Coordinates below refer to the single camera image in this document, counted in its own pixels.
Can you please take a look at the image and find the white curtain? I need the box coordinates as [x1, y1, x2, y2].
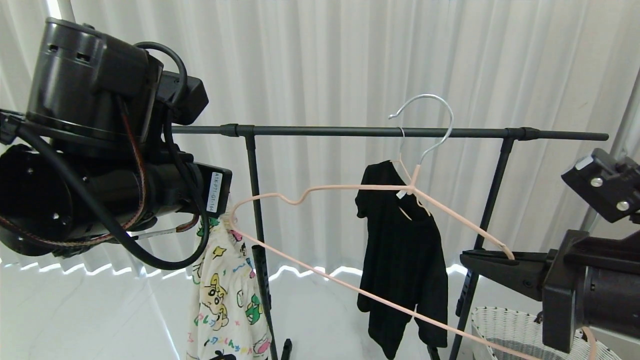
[0, 0, 640, 281]

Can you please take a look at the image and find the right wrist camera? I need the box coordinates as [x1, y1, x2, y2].
[561, 147, 640, 224]

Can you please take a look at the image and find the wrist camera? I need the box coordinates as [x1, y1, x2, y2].
[561, 147, 640, 224]
[157, 70, 210, 126]

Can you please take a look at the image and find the black clothes rack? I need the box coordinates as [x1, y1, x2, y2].
[170, 123, 609, 360]

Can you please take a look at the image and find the cream printed garment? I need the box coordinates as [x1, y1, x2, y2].
[186, 212, 273, 360]

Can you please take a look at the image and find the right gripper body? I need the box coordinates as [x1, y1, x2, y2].
[542, 230, 640, 353]

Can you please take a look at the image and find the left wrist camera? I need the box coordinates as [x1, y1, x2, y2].
[157, 70, 210, 126]

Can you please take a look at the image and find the white laundry basket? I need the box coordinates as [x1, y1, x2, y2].
[470, 306, 621, 360]

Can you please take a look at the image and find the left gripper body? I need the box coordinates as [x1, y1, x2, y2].
[147, 159, 233, 219]

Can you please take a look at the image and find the black cable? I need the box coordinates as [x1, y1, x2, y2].
[0, 41, 212, 272]

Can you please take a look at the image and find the black garment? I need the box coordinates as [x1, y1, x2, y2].
[355, 160, 449, 360]

